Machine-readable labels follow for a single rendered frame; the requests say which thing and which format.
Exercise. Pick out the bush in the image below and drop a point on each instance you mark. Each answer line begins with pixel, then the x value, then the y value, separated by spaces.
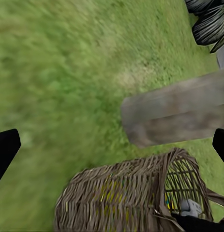
pixel 209 28

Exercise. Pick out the tree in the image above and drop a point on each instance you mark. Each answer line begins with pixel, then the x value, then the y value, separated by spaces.
pixel 188 110

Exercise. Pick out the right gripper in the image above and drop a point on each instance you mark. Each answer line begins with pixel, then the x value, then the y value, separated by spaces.
pixel 190 224

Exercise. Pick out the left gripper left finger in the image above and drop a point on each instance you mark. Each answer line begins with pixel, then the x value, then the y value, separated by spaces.
pixel 9 146

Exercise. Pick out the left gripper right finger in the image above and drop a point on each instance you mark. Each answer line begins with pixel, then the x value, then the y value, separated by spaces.
pixel 218 142

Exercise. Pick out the wicker basket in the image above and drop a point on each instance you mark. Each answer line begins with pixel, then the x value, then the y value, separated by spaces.
pixel 138 192

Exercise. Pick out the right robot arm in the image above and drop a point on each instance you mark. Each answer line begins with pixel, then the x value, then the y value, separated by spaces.
pixel 189 219

